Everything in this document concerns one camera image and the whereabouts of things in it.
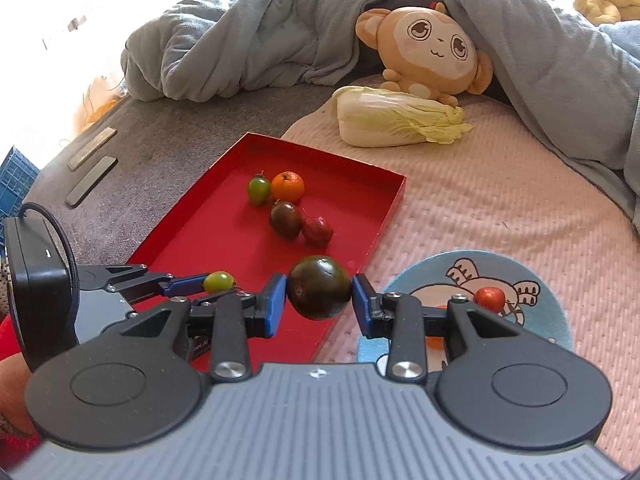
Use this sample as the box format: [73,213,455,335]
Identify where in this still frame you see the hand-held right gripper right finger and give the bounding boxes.
[351,274,551,382]

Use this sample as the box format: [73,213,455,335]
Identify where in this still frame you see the blue plastic crate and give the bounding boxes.
[0,146,41,221]

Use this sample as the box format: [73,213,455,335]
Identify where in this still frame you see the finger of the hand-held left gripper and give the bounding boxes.
[81,262,211,307]

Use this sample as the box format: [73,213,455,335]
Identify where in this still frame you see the blue-grey duvet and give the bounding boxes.
[121,0,640,226]

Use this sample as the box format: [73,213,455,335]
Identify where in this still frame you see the dark purple tomato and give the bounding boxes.
[270,201,304,240]
[286,256,353,321]

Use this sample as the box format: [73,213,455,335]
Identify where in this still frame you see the dark grey flat bar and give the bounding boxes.
[65,156,118,208]

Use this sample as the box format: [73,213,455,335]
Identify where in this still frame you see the pink textured bedspread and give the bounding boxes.
[282,72,640,461]

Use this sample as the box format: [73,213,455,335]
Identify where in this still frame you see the orange tangerine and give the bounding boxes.
[425,303,449,352]

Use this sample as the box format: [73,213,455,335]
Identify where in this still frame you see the napa cabbage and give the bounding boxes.
[332,86,473,148]

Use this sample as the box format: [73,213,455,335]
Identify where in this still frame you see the person's left forearm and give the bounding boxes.
[0,352,33,438]

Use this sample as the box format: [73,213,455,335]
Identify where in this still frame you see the small red fruit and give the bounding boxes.
[473,286,507,312]
[301,216,334,247]

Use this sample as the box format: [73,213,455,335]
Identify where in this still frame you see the blue cartoon print plate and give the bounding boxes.
[357,250,573,376]

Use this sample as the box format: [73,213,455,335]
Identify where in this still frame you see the black cable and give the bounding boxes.
[21,202,80,311]

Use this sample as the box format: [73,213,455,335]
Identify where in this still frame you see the grey bed blanket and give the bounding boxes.
[22,92,346,271]

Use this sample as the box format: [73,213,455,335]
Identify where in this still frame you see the patterned wristband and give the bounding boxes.
[0,412,31,438]

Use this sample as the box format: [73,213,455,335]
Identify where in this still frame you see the small green tomato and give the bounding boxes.
[247,175,272,207]
[202,271,236,295]

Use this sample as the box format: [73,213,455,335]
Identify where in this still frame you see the orange plastic bag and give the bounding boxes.
[75,72,128,128]

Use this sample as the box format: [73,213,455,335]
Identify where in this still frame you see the red rectangular tray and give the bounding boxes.
[125,132,407,373]

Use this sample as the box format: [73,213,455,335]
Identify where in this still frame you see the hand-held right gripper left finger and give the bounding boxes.
[117,274,288,382]

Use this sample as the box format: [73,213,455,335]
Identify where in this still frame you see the light grey flat bar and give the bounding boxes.
[67,127,118,171]

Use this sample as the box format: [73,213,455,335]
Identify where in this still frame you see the tangerine with green stem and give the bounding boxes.
[270,171,305,203]

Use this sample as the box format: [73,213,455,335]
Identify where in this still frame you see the orange monkey plush toy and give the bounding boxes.
[355,2,496,101]

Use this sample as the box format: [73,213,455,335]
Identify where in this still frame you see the yellow plush cloth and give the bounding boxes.
[574,0,640,25]

